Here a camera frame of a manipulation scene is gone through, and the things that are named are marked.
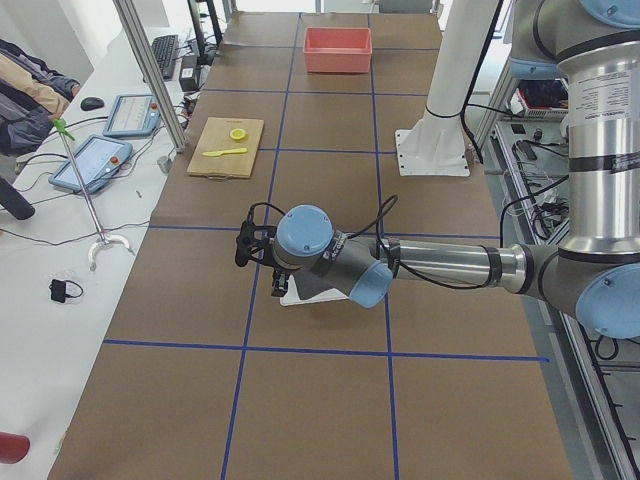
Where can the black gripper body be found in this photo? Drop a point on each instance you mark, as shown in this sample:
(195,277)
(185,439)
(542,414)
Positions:
(278,285)

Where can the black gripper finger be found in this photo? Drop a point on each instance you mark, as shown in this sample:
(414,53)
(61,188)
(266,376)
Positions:
(279,288)

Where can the dark grey cloth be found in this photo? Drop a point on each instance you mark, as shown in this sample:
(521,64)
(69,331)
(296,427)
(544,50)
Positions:
(309,285)

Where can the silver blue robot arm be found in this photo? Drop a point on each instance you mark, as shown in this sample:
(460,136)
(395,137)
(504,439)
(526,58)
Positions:
(593,274)

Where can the white towel rack stand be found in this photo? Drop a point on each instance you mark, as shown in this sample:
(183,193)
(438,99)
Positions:
(292,297)

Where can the yellow plastic knife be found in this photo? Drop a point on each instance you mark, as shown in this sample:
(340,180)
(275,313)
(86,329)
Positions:
(232,151)

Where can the wooden cutting board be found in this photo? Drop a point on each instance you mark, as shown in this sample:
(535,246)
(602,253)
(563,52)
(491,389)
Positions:
(215,136)

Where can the yellow lemon slice toy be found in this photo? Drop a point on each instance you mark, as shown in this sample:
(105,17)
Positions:
(238,134)

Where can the blue teach pendant near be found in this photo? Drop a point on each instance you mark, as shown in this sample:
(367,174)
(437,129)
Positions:
(99,158)

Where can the blue teach pendant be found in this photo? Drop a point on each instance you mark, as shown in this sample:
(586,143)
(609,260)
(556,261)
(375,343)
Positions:
(132,116)
(99,158)

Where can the blue teach pendant far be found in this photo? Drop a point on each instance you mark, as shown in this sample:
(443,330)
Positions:
(132,116)

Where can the black power adapter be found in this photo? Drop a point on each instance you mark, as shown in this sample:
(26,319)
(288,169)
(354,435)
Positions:
(189,76)

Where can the pink plastic bin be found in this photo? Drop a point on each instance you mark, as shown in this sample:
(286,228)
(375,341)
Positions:
(337,50)

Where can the black keyboard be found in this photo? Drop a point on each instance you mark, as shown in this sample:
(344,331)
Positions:
(164,49)

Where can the black computer mouse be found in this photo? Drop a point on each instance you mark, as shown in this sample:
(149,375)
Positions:
(91,103)

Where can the metal stand with green clip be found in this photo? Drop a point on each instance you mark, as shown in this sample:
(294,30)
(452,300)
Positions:
(104,238)

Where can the jacket on chair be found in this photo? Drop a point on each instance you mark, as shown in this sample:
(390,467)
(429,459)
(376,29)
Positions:
(33,95)

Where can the red cylinder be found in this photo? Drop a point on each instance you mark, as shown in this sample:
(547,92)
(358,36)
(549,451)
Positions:
(13,447)

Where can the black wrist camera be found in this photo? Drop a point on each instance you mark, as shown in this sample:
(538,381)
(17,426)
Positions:
(254,243)

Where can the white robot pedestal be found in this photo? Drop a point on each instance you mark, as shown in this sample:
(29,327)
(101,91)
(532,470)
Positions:
(435,145)

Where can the small black strap device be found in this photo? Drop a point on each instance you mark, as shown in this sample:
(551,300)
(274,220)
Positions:
(63,290)

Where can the aluminium frame post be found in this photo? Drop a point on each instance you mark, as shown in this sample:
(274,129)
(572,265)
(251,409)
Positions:
(143,54)

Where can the black foam handle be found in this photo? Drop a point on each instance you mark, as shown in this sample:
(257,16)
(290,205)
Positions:
(14,202)

